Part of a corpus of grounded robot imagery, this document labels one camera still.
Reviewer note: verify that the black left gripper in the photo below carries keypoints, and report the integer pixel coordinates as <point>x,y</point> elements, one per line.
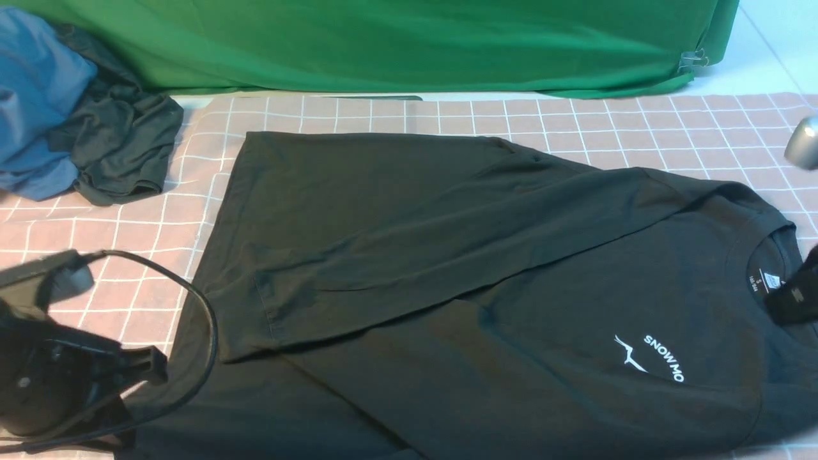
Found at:
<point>62,387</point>

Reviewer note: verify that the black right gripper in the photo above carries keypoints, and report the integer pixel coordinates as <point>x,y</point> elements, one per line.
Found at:
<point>795,302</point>

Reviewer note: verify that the dark gray long-sleeved shirt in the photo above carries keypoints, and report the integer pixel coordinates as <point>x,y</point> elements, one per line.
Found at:
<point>425,297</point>

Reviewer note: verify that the pink checkered tablecloth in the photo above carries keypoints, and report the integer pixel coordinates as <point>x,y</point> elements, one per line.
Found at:
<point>733,138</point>

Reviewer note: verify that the dark gray crumpled garment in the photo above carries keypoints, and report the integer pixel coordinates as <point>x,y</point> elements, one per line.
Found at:
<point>119,135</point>

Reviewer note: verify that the metal binder clip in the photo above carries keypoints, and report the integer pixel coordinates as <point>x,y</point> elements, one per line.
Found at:
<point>694,59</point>

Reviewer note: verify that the blue crumpled garment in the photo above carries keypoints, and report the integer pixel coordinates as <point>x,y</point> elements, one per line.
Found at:
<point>42,80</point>

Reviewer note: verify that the green backdrop cloth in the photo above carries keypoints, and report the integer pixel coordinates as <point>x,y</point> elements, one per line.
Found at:
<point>575,49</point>

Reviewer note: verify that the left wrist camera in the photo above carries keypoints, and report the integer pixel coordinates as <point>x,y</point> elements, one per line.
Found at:
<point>36,284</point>

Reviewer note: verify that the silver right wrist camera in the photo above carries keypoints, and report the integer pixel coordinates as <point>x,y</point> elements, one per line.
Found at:
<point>801,150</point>

